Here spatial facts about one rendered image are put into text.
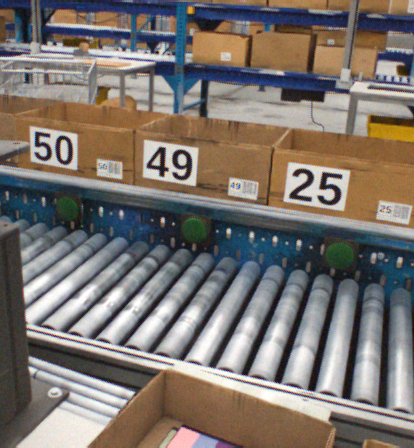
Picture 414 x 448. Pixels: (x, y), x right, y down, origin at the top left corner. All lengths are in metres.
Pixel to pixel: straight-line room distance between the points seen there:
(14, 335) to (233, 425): 0.37
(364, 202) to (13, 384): 0.96
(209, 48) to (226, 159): 4.51
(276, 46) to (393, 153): 4.15
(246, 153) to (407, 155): 0.51
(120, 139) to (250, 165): 0.38
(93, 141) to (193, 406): 0.95
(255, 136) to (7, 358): 1.13
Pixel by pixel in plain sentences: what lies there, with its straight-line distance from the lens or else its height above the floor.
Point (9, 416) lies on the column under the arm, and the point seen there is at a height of 0.77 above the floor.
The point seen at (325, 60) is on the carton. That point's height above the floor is 0.93.
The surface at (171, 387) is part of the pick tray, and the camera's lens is 0.95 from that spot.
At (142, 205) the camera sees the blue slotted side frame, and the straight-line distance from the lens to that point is 1.60.
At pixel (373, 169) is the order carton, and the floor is 1.03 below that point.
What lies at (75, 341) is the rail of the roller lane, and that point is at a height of 0.74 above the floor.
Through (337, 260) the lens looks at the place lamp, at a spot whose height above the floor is 0.80.
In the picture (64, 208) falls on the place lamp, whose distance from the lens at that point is 1.71.
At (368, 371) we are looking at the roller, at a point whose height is 0.75.
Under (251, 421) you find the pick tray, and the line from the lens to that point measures 0.92.
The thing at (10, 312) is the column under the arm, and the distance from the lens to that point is 0.92.
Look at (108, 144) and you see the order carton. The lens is 1.67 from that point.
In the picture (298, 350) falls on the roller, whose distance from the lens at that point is 1.20.
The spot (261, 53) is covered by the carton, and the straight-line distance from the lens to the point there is 5.88.
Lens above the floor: 1.40
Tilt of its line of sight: 21 degrees down
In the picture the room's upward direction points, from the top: 3 degrees clockwise
